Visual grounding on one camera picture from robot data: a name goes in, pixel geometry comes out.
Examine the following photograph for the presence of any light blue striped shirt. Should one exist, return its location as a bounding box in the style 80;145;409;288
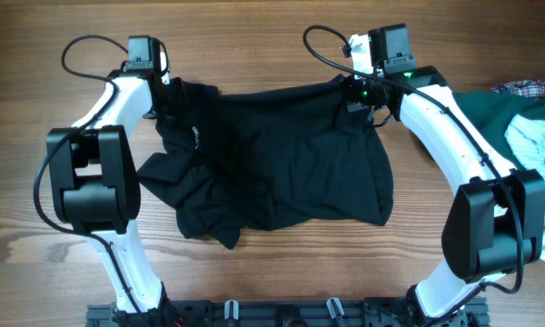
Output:
504;114;545;176

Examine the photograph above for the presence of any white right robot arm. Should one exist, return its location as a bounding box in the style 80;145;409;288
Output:
347;66;545;326

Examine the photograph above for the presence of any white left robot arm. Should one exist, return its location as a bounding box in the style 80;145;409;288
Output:
38;68;169;324

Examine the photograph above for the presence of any red plaid shirt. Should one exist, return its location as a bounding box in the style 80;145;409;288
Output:
491;79;545;99

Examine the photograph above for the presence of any green garment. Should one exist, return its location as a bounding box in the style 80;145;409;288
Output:
453;92;545;170

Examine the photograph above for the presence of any black polo shirt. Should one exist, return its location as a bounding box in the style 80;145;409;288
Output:
138;75;393;249

